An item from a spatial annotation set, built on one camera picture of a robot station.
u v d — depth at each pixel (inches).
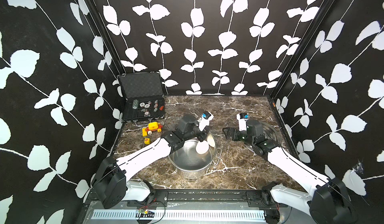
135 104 43.5
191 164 34.1
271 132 40.1
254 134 24.3
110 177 15.7
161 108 43.4
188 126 22.7
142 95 44.4
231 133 28.7
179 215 27.6
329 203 15.6
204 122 25.6
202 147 34.0
